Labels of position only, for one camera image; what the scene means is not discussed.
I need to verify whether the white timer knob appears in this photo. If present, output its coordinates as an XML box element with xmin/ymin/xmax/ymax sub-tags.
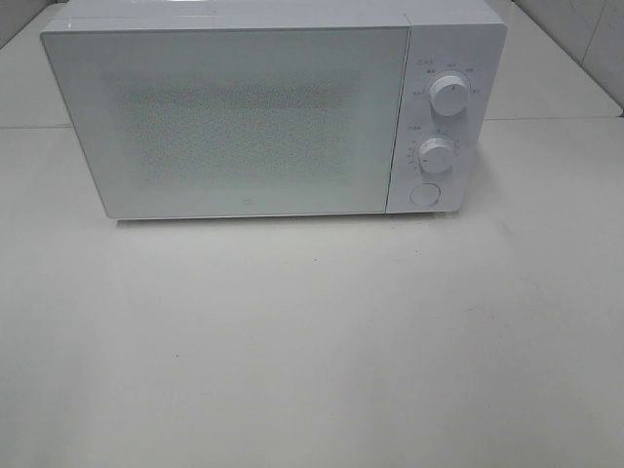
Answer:
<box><xmin>417</xmin><ymin>136</ymin><xmax>455</xmax><ymax>174</ymax></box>

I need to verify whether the white microwave door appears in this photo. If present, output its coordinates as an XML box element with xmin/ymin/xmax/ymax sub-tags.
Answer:
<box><xmin>42</xmin><ymin>27</ymin><xmax>409</xmax><ymax>219</ymax></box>

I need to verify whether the round white door button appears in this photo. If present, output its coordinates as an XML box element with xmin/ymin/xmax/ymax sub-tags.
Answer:
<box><xmin>409</xmin><ymin>183</ymin><xmax>441</xmax><ymax>208</ymax></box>

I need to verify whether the white microwave oven body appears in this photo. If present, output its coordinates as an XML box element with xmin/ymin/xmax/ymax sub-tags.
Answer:
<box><xmin>40</xmin><ymin>1</ymin><xmax>507</xmax><ymax>218</ymax></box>

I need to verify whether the upper white power knob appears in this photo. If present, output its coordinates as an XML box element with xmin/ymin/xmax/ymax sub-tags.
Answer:
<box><xmin>427</xmin><ymin>70</ymin><xmax>470</xmax><ymax>117</ymax></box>

